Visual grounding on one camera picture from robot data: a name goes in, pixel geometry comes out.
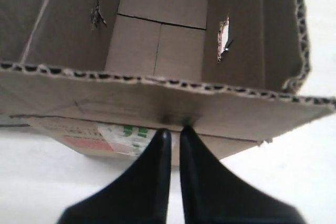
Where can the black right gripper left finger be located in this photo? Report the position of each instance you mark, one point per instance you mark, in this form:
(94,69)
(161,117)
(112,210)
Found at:
(139,195)

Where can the tall taped cardboard box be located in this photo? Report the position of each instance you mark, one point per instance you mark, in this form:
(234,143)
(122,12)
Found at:
(100,75)

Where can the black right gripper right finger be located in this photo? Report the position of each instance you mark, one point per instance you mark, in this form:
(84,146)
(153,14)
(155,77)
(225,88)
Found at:
(211,193)

